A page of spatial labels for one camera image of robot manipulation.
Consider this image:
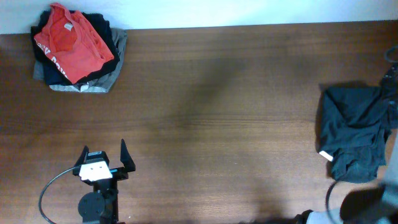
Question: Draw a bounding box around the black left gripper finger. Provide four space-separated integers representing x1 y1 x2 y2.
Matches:
74 146 90 167
120 139 136 172

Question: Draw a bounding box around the dark green t-shirt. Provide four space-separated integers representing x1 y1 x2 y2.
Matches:
319 86 397 184

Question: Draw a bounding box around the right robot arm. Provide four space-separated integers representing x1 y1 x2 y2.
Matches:
297 142 397 224

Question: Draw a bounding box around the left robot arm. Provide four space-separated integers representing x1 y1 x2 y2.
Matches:
72 139 136 224

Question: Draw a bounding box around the grey folded garment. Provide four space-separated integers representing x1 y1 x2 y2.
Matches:
32 27 128 94

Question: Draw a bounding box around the navy folded garment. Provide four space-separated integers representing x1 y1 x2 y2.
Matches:
43 63 72 86

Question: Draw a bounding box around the orange folded t-shirt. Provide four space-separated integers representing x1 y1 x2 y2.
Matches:
33 2 116 84

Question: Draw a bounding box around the black folded garment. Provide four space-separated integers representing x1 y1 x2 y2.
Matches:
30 9 121 85

